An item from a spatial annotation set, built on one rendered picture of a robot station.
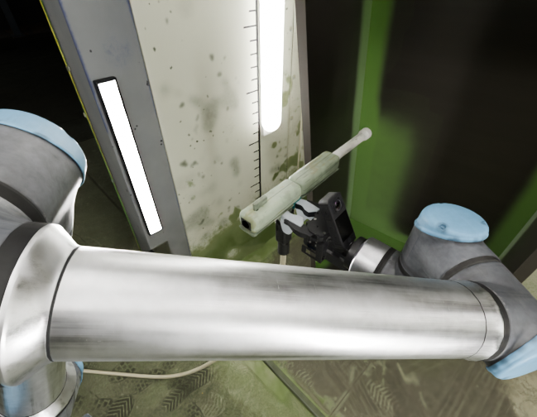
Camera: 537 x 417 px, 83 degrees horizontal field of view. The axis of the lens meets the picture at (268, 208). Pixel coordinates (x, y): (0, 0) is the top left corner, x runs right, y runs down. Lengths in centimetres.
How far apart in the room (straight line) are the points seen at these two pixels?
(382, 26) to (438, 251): 73
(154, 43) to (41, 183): 86
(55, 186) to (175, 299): 18
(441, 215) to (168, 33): 97
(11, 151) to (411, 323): 39
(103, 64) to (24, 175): 79
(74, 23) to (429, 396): 190
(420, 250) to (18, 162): 50
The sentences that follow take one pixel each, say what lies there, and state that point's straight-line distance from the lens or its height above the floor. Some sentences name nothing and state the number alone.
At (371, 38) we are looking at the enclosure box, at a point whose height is 137.
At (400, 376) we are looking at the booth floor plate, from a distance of 174.
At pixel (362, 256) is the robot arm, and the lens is 60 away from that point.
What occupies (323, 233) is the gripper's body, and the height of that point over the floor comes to 113.
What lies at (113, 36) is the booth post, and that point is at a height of 138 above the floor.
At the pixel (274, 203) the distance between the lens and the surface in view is 62.
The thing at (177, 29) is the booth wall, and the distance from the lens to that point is 119.
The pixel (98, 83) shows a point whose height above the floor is 127.
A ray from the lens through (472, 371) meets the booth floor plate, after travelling 190.
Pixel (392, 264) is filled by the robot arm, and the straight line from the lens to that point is 60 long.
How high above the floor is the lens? 157
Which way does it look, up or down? 40 degrees down
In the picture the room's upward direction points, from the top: straight up
